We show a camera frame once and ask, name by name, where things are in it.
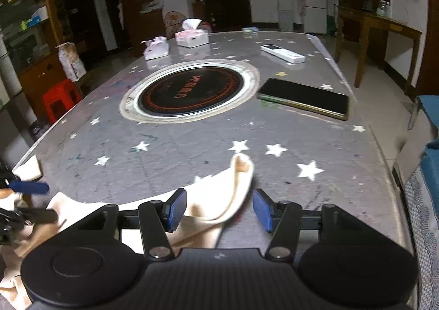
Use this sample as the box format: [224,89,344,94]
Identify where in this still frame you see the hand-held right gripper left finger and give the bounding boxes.
[67,188,188,260]

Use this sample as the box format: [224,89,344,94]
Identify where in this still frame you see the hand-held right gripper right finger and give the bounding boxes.
[252,188,378,261]

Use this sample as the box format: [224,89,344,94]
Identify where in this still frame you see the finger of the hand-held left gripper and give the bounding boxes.
[0,206,59,226]
[0,159,49,197]

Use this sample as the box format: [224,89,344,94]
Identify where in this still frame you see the cream cloth garment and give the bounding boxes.
[0,153,255,310]

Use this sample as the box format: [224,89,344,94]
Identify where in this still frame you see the grey star-print tablecloth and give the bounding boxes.
[14,31,414,263]

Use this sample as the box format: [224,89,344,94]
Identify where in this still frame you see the red plastic stool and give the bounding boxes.
[42,79,83,125]

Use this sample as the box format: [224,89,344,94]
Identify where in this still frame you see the black smartphone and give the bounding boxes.
[257,77,351,121]

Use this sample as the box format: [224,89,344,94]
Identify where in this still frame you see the round built-in induction hotplate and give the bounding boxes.
[119,60,261,125]

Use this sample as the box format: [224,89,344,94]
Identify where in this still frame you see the white printed sack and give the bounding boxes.
[55,42,87,83]

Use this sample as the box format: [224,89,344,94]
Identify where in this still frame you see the wooden glass-front cabinet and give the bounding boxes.
[0,0,74,136]

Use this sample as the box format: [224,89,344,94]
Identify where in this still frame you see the white remote control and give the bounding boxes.
[260,44,306,64]

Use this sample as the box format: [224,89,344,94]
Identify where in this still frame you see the white tissue pack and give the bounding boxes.
[141,36,170,60]

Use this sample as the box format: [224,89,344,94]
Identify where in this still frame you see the grey patterned cloth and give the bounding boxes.
[404,168,439,310]

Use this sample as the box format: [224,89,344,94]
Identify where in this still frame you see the white tissue box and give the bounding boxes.
[175,18,210,48]

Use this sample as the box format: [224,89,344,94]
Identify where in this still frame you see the electric floor fan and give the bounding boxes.
[164,11,188,38]

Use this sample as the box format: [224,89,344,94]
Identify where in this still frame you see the blue chair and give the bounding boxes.
[394,94,439,194]

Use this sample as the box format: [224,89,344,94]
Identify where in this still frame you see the white water dispenser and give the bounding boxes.
[276,0,295,32]

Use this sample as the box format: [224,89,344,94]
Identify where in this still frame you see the white refrigerator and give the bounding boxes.
[301,0,328,35]

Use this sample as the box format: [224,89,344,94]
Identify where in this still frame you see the wooden side table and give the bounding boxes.
[334,5,423,95]

